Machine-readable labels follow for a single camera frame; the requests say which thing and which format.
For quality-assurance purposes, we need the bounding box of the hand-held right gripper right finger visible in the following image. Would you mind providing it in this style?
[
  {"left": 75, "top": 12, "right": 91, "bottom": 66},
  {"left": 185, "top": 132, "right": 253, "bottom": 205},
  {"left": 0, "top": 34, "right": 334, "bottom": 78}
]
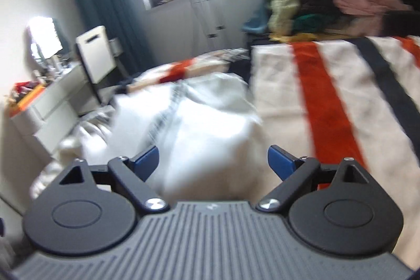
[{"left": 256, "top": 145, "right": 370, "bottom": 212}]

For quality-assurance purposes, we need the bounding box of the white garment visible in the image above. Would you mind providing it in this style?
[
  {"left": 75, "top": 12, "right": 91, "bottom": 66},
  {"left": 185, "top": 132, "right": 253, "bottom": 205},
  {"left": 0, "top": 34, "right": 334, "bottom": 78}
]
[{"left": 29, "top": 72, "right": 263, "bottom": 202}]

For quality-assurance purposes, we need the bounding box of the striped blanket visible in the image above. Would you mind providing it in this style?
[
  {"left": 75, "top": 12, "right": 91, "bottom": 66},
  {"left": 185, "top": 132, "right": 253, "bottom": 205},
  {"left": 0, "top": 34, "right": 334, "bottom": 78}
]
[{"left": 131, "top": 35, "right": 420, "bottom": 271}]

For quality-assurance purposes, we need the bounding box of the green garment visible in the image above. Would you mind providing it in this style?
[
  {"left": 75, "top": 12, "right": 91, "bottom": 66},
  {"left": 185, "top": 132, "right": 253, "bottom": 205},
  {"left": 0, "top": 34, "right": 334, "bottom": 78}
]
[{"left": 291, "top": 14, "right": 333, "bottom": 33}]

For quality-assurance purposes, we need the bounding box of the orange box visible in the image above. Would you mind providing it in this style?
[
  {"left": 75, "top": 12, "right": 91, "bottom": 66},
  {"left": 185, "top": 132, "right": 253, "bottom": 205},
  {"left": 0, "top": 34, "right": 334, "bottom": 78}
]
[{"left": 10, "top": 82, "right": 47, "bottom": 118}]

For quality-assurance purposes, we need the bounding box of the white-backed chair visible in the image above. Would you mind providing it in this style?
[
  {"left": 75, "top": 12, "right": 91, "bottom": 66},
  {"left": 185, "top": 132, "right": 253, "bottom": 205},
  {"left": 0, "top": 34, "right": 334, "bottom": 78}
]
[{"left": 75, "top": 25, "right": 129, "bottom": 107}]

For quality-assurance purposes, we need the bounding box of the black sofa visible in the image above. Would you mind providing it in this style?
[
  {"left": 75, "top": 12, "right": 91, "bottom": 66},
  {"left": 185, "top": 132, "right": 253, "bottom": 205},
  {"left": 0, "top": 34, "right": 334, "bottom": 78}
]
[{"left": 382, "top": 0, "right": 420, "bottom": 38}]

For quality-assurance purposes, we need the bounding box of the round mirror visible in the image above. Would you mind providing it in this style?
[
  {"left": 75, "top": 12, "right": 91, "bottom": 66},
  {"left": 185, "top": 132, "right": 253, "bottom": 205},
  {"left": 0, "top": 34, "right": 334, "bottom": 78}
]
[{"left": 26, "top": 16, "right": 67, "bottom": 68}]

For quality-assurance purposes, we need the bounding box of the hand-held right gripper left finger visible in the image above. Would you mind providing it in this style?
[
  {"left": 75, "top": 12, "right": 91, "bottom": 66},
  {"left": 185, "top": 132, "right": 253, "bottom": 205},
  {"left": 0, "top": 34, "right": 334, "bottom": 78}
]
[{"left": 58, "top": 145, "right": 170, "bottom": 213}]

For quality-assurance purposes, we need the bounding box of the white dresser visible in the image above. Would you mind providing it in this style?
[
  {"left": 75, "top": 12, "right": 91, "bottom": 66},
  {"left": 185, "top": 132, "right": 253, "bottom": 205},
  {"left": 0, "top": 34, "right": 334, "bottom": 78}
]
[{"left": 9, "top": 62, "right": 90, "bottom": 156}]

